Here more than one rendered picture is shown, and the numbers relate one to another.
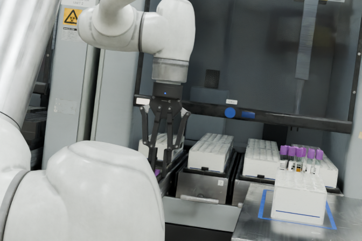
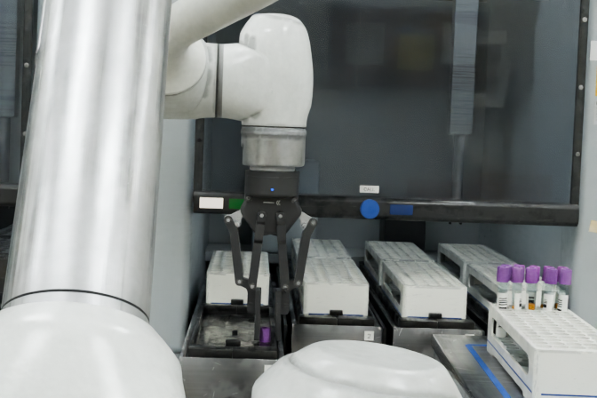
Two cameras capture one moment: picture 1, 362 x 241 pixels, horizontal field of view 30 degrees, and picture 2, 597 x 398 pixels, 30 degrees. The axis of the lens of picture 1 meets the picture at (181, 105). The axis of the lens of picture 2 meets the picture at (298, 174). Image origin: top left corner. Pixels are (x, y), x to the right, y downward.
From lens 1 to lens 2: 0.29 m
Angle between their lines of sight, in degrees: 9
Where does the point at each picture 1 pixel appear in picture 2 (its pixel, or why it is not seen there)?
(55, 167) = not seen: outside the picture
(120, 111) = (170, 223)
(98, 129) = not seen: hidden behind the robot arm
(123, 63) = (166, 137)
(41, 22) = (153, 103)
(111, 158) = (401, 383)
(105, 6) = not seen: hidden behind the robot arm
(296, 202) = (576, 376)
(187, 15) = (301, 44)
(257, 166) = (426, 298)
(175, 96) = (290, 192)
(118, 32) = (181, 85)
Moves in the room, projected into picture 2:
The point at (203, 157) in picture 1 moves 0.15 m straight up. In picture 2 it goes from (330, 293) to (335, 195)
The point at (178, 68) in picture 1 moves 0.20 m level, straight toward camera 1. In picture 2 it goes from (291, 142) to (318, 147)
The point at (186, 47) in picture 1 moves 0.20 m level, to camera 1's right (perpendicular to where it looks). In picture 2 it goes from (303, 102) to (446, 108)
